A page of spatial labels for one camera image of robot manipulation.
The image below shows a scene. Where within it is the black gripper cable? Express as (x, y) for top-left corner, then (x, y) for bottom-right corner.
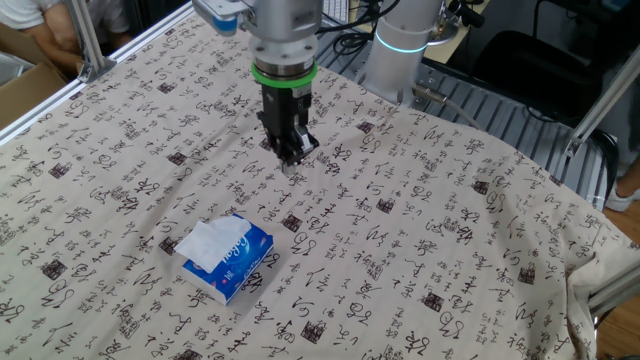
(317, 0), (401, 57)

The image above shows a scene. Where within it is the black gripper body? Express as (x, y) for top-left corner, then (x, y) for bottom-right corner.
(260, 83), (314, 152)

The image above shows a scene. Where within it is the slanted aluminium frame strut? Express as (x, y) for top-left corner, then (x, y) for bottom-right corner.
(564, 49), (640, 159)

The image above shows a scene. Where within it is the short aluminium frame rail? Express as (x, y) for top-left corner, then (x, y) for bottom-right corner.
(587, 267), (640, 319)

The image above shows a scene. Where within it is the silver round base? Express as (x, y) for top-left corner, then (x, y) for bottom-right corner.
(427, 19), (460, 47)

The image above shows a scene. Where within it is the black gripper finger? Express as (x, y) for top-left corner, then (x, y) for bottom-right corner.
(256, 111), (292, 176)
(287, 124), (321, 176)

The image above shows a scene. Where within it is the blue tissue pack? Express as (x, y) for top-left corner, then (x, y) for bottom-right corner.
(181, 213), (275, 306)

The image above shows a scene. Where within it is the wooden desk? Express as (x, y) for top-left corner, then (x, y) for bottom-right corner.
(424, 0), (494, 65)

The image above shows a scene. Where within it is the thick black cable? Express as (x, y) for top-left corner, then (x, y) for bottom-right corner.
(592, 128), (622, 201)

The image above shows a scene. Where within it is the beige calligraphy print tablecloth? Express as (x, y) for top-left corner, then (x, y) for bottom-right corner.
(0, 14), (640, 360)

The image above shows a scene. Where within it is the white paper napkin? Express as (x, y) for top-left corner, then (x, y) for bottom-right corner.
(173, 215), (253, 275)

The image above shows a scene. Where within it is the person in white shirt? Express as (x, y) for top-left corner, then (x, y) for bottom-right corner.
(0, 0), (134, 79)

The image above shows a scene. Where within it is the grey cable with metal connector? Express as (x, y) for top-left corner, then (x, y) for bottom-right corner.
(412, 82), (484, 132)

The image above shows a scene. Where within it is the green flange ring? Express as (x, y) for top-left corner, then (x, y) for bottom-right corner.
(250, 60), (319, 90)

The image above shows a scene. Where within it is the aluminium frame post with bracket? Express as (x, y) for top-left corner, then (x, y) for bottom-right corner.
(64, 0), (117, 84)

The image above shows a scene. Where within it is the black device on mount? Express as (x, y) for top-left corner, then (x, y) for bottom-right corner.
(447, 0), (486, 29)

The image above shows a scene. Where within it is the person leg with white sneaker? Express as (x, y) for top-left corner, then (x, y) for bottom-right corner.
(603, 152), (640, 214)

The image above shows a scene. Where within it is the brown cardboard box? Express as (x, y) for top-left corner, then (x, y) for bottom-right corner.
(0, 22), (71, 131)

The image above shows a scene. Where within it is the white keyboard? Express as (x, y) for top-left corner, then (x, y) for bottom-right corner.
(322, 0), (351, 25)

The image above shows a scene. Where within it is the aluminium table edge rail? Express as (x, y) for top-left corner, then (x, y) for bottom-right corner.
(0, 0), (196, 146)

